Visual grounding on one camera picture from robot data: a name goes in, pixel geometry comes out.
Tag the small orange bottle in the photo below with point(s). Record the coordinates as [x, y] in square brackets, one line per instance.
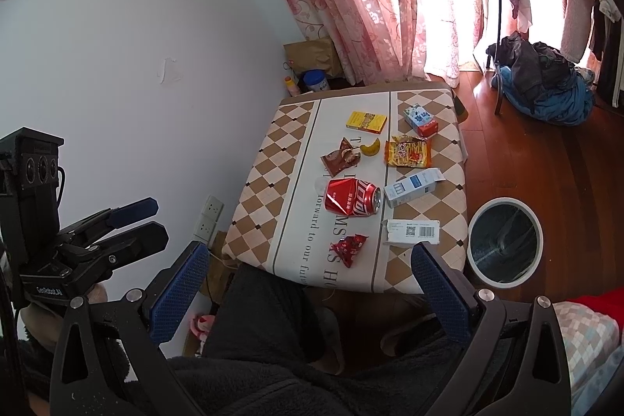
[292, 86]

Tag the red blanket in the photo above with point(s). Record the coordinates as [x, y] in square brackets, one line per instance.
[610, 303]

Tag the orange yellow snack bag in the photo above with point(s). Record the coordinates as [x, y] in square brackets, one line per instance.
[408, 152]

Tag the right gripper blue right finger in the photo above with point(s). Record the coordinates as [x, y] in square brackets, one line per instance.
[445, 290]

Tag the white blue milk carton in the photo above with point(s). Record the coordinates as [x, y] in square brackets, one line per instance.
[412, 187]

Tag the blue clothes pile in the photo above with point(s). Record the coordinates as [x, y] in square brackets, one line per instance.
[540, 82]

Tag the brown paper bag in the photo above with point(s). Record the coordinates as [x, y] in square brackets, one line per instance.
[315, 54]

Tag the checkered bed sheet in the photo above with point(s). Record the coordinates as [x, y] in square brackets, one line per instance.
[589, 339]

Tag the white wall socket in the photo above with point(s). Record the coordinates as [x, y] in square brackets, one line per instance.
[208, 220]

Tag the blue white orange carton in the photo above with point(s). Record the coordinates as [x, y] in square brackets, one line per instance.
[423, 123]

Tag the black clothes rack pole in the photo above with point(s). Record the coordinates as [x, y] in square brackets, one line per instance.
[499, 31]

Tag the yellow small box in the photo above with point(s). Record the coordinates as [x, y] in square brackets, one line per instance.
[367, 122]

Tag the checkered tablecloth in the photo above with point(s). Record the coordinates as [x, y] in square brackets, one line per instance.
[314, 209]

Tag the brown snack wrapper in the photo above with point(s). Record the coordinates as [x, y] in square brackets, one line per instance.
[344, 157]

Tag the crushed red soda can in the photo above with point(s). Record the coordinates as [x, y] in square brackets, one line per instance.
[352, 197]

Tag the red crumpled wrapper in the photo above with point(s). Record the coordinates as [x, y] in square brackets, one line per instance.
[347, 248]

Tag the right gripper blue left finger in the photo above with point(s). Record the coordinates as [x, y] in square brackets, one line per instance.
[173, 289]

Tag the white barcode box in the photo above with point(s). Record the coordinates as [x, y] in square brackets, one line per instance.
[411, 232]

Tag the white trash bin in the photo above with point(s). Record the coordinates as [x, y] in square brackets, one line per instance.
[505, 243]

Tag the blue lid jar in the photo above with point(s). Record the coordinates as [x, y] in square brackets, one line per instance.
[316, 80]

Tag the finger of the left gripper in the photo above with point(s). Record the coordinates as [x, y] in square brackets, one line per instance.
[134, 209]
[129, 246]

